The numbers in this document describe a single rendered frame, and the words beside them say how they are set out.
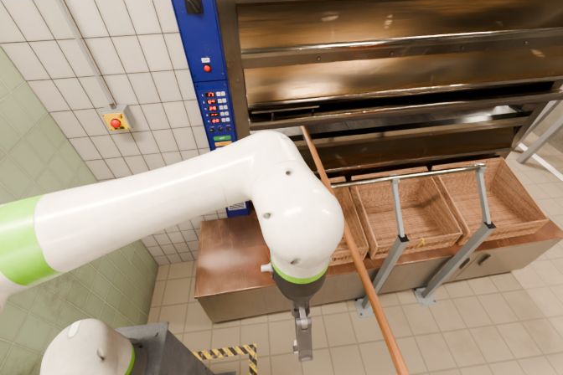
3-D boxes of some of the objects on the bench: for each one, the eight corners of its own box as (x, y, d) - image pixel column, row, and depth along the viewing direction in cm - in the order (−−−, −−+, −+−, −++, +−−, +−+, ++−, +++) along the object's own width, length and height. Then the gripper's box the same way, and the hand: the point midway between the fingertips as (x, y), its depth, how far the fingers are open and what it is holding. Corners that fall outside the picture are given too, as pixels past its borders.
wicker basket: (417, 190, 201) (431, 164, 182) (482, 182, 207) (503, 156, 188) (457, 247, 165) (479, 222, 147) (535, 234, 171) (566, 208, 153)
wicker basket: (265, 211, 188) (262, 186, 169) (339, 200, 195) (344, 174, 176) (276, 277, 153) (274, 254, 134) (365, 260, 159) (376, 236, 141)
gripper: (270, 214, 53) (273, 264, 68) (286, 364, 35) (286, 389, 49) (306, 210, 54) (302, 261, 68) (341, 356, 35) (325, 382, 50)
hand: (296, 313), depth 58 cm, fingers open, 13 cm apart
